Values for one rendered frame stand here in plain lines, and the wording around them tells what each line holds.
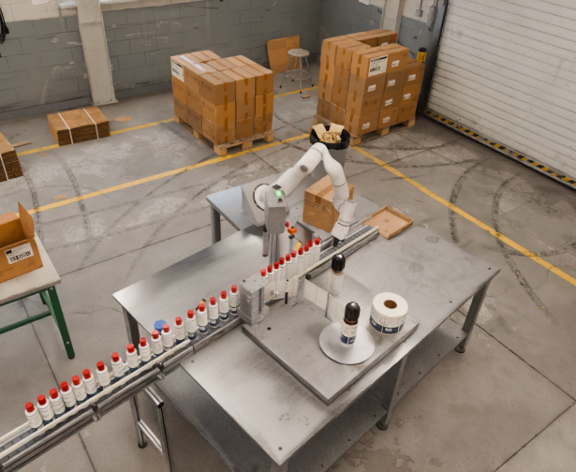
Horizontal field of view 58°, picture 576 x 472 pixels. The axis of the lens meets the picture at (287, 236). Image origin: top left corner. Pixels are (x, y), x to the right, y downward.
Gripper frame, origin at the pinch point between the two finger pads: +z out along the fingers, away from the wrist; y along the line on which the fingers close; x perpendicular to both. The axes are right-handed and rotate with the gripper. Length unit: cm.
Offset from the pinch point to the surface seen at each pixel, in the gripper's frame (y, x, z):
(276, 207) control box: -2, -70, -31
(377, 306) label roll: 61, -35, 4
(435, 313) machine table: 78, 10, 9
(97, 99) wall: -516, 111, 55
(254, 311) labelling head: 15, -83, 25
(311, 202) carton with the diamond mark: -35.6, 8.1, -13.6
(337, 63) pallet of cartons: -245, 263, -94
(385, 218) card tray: -5, 64, -12
